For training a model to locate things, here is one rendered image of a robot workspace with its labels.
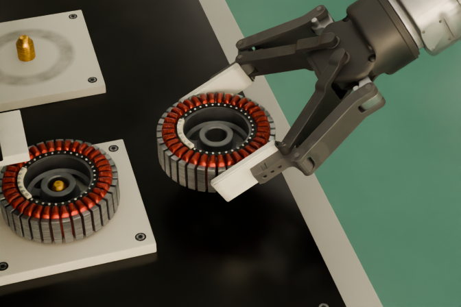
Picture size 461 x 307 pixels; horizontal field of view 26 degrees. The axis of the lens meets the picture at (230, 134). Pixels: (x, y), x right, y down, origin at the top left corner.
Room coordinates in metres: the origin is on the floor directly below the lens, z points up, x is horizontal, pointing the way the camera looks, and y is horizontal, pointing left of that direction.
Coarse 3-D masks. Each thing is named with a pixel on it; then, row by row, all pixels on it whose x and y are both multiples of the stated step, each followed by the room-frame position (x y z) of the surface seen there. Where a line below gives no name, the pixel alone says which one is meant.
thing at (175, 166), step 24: (192, 96) 0.75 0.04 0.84; (216, 96) 0.75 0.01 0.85; (240, 96) 0.75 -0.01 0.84; (168, 120) 0.71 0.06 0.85; (192, 120) 0.73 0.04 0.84; (216, 120) 0.74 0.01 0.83; (240, 120) 0.73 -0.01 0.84; (264, 120) 0.71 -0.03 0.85; (168, 144) 0.68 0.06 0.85; (192, 144) 0.68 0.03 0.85; (216, 144) 0.69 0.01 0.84; (240, 144) 0.71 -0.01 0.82; (264, 144) 0.68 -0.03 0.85; (168, 168) 0.67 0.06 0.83; (192, 168) 0.65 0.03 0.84; (216, 168) 0.66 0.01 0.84
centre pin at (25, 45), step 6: (24, 36) 0.90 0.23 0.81; (18, 42) 0.89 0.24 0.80; (24, 42) 0.89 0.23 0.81; (30, 42) 0.90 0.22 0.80; (18, 48) 0.89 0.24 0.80; (24, 48) 0.89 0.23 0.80; (30, 48) 0.89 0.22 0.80; (18, 54) 0.89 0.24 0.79; (24, 54) 0.89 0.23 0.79; (30, 54) 0.89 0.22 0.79; (24, 60) 0.89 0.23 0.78; (30, 60) 0.89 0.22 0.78
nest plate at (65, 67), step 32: (0, 32) 0.95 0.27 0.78; (32, 32) 0.95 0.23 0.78; (64, 32) 0.95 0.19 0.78; (0, 64) 0.88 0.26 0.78; (32, 64) 0.88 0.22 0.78; (64, 64) 0.88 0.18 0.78; (96, 64) 0.88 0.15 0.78; (0, 96) 0.83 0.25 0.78; (32, 96) 0.83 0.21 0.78; (64, 96) 0.84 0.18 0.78
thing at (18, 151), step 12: (0, 120) 0.67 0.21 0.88; (12, 120) 0.67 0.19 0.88; (0, 132) 0.66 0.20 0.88; (12, 132) 0.66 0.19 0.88; (24, 132) 0.66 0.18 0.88; (0, 144) 0.63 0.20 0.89; (12, 144) 0.64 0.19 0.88; (24, 144) 0.64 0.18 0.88; (0, 156) 0.62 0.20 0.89; (12, 156) 0.63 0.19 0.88; (24, 156) 0.63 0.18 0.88
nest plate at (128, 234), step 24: (96, 144) 0.75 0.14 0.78; (120, 144) 0.75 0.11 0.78; (0, 168) 0.72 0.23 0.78; (120, 168) 0.72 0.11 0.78; (120, 192) 0.68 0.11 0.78; (0, 216) 0.65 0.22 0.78; (120, 216) 0.65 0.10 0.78; (144, 216) 0.65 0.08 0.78; (0, 240) 0.62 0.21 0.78; (24, 240) 0.62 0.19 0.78; (96, 240) 0.62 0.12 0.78; (120, 240) 0.62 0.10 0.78; (144, 240) 0.62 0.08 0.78; (0, 264) 0.59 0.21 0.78; (24, 264) 0.59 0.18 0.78; (48, 264) 0.59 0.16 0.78; (72, 264) 0.59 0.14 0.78; (96, 264) 0.60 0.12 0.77
